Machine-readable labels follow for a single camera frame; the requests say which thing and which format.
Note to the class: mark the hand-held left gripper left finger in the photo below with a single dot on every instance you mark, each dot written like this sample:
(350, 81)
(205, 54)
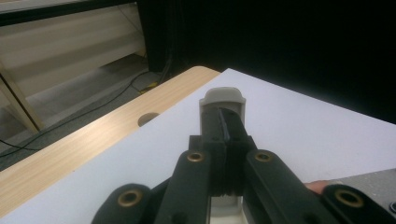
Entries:
(216, 140)

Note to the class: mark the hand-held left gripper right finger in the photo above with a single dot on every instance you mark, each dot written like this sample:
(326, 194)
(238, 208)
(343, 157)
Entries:
(238, 140)

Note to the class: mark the cream plastic case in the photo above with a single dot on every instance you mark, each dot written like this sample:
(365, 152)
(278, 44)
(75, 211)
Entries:
(222, 95)

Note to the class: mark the white table sheet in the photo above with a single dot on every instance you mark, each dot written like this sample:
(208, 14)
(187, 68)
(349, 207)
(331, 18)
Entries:
(295, 140)

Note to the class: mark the yellow floor object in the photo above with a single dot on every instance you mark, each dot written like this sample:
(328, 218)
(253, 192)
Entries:
(148, 87)

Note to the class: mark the black curtain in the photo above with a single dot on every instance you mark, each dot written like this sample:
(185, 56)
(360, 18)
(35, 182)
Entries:
(264, 37)

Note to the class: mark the wooden desk with black edge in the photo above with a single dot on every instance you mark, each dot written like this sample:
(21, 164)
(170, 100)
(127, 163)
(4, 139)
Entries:
(46, 12)

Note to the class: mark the wooden frame leg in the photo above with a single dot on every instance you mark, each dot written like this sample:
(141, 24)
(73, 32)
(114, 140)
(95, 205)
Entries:
(21, 105)

